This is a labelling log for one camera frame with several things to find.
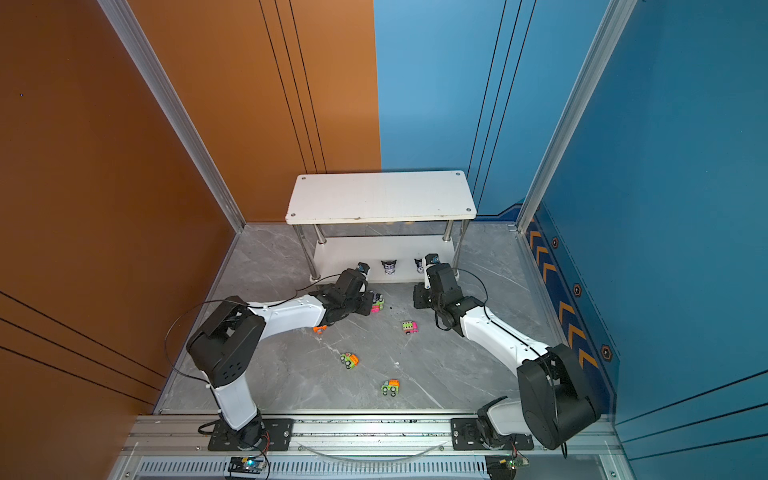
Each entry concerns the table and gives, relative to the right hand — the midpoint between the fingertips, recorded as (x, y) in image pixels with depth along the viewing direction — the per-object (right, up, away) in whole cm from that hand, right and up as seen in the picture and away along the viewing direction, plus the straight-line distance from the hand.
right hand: (415, 288), depth 88 cm
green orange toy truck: (-7, -25, -9) cm, 28 cm away
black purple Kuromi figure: (+2, +7, +6) cm, 9 cm away
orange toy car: (-24, -7, -21) cm, 32 cm away
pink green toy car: (-2, -12, +1) cm, 12 cm away
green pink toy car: (-11, -6, +6) cm, 14 cm away
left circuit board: (-42, -40, -17) cm, 60 cm away
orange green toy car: (-19, -20, -5) cm, 28 cm away
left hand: (-13, -3, +7) cm, 15 cm away
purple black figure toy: (-8, +6, +6) cm, 12 cm away
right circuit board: (+20, -41, -18) cm, 48 cm away
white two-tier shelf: (-8, +19, -13) cm, 24 cm away
